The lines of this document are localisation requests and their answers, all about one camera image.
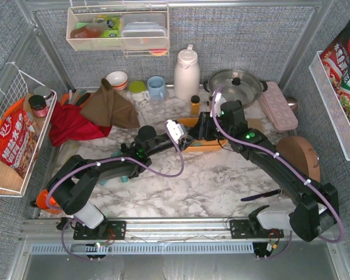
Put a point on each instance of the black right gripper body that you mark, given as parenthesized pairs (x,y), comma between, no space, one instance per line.
(206,126)

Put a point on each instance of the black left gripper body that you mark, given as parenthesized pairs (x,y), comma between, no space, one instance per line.
(185,141)

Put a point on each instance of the orange plastic basket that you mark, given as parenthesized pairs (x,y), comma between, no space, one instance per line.
(207,146)

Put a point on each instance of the brown cloth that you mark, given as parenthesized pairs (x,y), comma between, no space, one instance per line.
(108,108)

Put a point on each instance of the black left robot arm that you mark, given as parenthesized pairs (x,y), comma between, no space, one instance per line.
(75,181)

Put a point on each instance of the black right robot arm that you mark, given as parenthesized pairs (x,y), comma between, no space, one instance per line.
(316,205)

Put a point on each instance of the black coffee capsule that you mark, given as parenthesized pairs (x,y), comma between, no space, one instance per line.
(124,147)

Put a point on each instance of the white mesh basket right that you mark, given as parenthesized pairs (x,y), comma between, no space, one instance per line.
(340,123)

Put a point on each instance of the steel pot with lid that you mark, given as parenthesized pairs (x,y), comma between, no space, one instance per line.
(236,85)

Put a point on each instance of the orange juice bottle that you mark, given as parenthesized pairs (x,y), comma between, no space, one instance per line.
(195,104)

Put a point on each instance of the pink egg tray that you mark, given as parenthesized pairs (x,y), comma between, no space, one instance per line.
(276,108)

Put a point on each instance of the white thermos jug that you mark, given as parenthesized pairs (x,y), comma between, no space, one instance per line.
(186,74)

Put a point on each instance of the steel round object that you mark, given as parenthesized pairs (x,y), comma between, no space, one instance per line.
(292,103)

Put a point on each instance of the blue mug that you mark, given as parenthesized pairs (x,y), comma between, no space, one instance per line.
(157,88)

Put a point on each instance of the green lidded white cup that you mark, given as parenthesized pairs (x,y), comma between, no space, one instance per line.
(138,91)

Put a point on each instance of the round wooden board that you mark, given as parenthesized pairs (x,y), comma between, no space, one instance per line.
(299,152)

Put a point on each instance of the white orange striped bowl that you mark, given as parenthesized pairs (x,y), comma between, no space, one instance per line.
(118,80)

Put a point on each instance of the red cloth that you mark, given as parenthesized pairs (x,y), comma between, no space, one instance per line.
(67,123)

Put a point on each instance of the clear plastic containers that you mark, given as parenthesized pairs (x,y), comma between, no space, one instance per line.
(141,31)

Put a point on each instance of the red seasoning packet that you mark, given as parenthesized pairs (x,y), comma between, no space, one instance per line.
(336,57)

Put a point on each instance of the green package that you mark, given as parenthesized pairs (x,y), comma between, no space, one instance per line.
(113,23)

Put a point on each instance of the orange bottle in rack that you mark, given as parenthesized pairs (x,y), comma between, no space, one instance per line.
(91,30)

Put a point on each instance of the glass jar silver lid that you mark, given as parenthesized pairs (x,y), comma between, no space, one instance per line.
(46,93)

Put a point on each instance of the red jar black lid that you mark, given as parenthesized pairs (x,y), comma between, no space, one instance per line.
(38,106)

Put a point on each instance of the orange plastic cup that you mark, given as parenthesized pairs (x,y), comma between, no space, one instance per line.
(41,203)

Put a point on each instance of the orange snack bag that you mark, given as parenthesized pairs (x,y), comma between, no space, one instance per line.
(17,141)

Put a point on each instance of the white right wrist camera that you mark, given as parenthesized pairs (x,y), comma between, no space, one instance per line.
(217,101)

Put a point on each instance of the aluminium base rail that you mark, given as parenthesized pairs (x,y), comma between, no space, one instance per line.
(161,229)

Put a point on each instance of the cream wall rack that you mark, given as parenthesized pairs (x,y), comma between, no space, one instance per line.
(82,15)

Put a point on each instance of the white wire basket left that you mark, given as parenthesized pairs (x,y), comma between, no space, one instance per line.
(11,184)

